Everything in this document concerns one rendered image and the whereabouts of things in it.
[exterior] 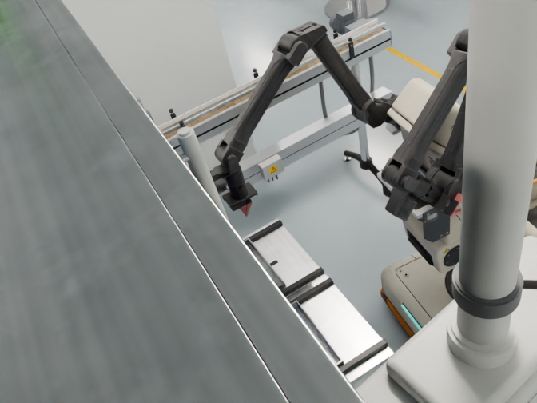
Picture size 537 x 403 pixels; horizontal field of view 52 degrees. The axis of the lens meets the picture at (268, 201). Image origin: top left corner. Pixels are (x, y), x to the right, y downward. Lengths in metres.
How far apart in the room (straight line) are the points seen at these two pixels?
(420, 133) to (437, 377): 0.74
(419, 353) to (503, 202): 0.34
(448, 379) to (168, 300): 0.59
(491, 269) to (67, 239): 0.48
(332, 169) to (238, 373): 3.29
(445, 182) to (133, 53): 1.93
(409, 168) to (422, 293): 1.17
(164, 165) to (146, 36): 2.60
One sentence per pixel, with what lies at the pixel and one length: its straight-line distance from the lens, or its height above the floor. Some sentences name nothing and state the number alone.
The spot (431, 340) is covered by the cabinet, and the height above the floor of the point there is 1.58.
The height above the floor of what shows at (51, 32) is 2.10.
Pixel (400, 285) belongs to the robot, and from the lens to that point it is 2.56.
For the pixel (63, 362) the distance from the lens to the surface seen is 0.34.
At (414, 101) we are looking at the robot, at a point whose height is 1.36.
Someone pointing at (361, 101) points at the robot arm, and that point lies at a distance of 1.82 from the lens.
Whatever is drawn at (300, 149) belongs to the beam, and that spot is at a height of 0.49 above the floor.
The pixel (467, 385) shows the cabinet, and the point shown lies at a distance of 0.85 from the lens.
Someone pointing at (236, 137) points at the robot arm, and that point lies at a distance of 1.63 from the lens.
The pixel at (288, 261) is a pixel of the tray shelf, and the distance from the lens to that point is 1.92.
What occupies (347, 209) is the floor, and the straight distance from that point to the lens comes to 3.28.
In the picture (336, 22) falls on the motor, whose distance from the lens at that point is 3.18.
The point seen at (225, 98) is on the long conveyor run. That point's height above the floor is 0.93.
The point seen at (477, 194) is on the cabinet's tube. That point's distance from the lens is 0.61.
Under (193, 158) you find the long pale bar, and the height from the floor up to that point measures 1.89.
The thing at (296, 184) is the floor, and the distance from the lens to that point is 3.50.
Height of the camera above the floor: 2.34
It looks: 43 degrees down
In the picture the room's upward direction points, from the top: 17 degrees counter-clockwise
